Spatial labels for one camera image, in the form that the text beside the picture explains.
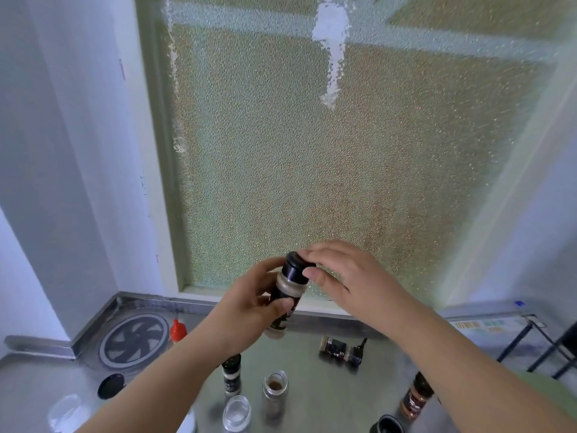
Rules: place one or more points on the white powder spice jar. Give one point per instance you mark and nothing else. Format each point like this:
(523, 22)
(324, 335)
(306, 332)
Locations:
(231, 374)

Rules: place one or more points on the person's right hand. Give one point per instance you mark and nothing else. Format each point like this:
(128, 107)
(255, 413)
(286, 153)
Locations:
(369, 288)

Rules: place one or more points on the person's left forearm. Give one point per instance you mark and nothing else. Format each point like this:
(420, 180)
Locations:
(153, 387)

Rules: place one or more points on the person's left hand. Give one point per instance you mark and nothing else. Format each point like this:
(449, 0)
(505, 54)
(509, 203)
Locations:
(243, 306)

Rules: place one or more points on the beige powder spice jar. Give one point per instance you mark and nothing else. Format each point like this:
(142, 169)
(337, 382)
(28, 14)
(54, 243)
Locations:
(292, 277)

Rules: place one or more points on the pale label sticker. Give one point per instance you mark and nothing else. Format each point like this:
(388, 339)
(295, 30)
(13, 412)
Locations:
(484, 326)

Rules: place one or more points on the person's right thumb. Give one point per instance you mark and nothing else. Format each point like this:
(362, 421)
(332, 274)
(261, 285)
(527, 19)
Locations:
(322, 280)

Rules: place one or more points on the open glass spice jar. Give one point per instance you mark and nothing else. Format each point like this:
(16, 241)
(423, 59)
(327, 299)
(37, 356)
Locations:
(275, 391)

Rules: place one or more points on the round grey vent fan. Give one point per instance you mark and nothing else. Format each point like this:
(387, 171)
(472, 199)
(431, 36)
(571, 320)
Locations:
(134, 341)

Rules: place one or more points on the black topped jar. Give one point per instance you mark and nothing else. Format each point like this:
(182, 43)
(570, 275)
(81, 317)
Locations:
(386, 424)

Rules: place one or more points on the red capped bottle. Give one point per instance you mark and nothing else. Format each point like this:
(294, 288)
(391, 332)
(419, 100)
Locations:
(178, 330)

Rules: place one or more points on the person's left thumb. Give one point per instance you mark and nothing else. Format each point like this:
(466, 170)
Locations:
(279, 305)

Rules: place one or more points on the frosted glass window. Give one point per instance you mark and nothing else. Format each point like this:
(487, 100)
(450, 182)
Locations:
(342, 153)

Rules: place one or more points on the red powder spice jar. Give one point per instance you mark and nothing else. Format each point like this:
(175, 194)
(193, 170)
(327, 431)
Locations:
(414, 399)

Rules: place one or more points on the person's right forearm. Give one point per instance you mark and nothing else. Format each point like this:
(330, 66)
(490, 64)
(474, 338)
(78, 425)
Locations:
(469, 374)

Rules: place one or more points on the brown spice jar lying down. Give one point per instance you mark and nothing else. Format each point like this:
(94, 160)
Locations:
(338, 349)

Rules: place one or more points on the loose black jar lid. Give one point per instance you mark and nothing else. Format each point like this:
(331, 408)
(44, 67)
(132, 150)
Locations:
(111, 386)

